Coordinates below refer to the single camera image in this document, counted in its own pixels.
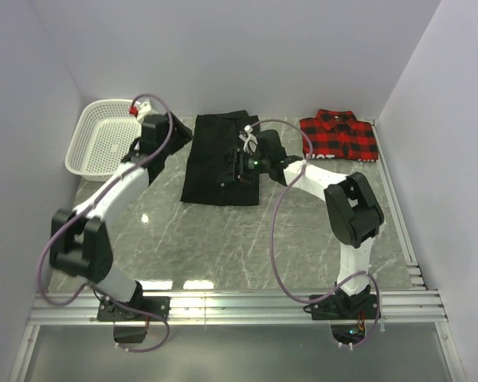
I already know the aluminium right side rail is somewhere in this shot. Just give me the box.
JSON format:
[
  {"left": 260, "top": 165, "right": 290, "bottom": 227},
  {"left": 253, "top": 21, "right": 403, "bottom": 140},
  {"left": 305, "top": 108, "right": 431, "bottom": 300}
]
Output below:
[{"left": 370, "top": 119, "right": 428, "bottom": 290}]

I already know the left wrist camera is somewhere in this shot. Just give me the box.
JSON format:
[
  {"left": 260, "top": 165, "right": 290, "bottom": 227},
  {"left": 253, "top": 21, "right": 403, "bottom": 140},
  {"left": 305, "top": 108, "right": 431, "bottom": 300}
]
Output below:
[{"left": 129, "top": 100, "right": 155, "bottom": 123}]

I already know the black box under rail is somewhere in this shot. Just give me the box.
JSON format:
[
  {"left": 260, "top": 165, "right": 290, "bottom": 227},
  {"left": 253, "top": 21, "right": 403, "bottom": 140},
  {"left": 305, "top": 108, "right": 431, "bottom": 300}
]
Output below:
[{"left": 112, "top": 326, "right": 147, "bottom": 345}]

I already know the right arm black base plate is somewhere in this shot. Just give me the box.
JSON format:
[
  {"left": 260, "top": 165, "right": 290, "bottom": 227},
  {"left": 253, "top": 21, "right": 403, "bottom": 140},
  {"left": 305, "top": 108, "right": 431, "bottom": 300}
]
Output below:
[{"left": 303, "top": 293, "right": 379, "bottom": 321}]

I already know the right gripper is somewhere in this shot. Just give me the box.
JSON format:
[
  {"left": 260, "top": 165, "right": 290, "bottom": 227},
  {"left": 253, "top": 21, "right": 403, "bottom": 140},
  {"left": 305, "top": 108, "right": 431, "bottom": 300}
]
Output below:
[{"left": 217, "top": 147, "right": 272, "bottom": 185}]

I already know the white perforated plastic basket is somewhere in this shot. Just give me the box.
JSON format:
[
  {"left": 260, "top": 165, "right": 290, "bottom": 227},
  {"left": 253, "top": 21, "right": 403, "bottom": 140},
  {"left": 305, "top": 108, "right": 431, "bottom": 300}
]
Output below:
[{"left": 65, "top": 99, "right": 141, "bottom": 182}]

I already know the aluminium rail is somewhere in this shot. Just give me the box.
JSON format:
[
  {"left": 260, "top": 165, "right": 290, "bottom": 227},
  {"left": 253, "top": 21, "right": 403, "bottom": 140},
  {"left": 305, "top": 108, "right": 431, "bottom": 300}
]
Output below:
[
  {"left": 370, "top": 119, "right": 428, "bottom": 290},
  {"left": 27, "top": 290, "right": 448, "bottom": 325}
]

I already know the folded black shirt under plaid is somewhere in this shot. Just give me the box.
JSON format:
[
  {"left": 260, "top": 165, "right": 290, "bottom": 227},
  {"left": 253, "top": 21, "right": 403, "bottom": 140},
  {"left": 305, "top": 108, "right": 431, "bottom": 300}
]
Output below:
[{"left": 310, "top": 154, "right": 378, "bottom": 162}]

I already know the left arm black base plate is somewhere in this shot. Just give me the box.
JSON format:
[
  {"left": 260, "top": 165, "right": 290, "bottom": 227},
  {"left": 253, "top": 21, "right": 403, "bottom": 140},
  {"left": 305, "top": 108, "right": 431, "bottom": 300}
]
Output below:
[{"left": 96, "top": 296, "right": 170, "bottom": 322}]

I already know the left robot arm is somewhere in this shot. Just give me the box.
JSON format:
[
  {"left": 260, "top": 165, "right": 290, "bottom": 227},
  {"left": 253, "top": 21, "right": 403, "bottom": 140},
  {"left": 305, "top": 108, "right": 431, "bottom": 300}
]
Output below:
[{"left": 49, "top": 113, "right": 193, "bottom": 320}]

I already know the aluminium front rail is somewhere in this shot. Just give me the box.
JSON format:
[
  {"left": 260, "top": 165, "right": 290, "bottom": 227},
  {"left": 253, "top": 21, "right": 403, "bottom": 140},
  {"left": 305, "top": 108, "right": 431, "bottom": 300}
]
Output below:
[{"left": 27, "top": 290, "right": 448, "bottom": 325}]

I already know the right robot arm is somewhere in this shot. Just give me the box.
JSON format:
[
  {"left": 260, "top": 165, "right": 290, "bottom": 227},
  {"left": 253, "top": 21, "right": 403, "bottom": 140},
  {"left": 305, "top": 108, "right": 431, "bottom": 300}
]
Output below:
[{"left": 217, "top": 148, "right": 385, "bottom": 318}]

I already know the black long sleeve shirt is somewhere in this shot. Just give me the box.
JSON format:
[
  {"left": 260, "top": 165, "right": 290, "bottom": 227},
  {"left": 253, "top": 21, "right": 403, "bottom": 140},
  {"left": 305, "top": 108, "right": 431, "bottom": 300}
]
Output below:
[{"left": 180, "top": 110, "right": 260, "bottom": 206}]

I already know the red black plaid shirt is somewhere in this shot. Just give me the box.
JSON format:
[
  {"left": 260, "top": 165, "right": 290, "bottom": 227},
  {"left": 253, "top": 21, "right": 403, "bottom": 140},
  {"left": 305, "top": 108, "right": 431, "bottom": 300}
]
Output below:
[{"left": 300, "top": 109, "right": 379, "bottom": 158}]

